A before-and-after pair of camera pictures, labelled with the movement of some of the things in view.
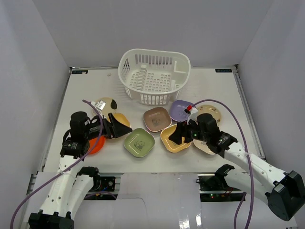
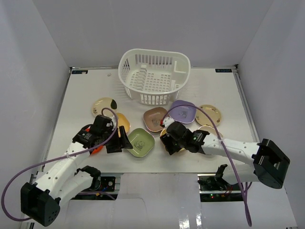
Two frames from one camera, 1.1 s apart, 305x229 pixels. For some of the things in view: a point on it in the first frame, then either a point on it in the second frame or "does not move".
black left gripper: (109, 129) -> (115, 143)
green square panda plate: (139, 142) does not move
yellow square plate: (121, 118) does not move
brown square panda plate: (157, 119) does not move
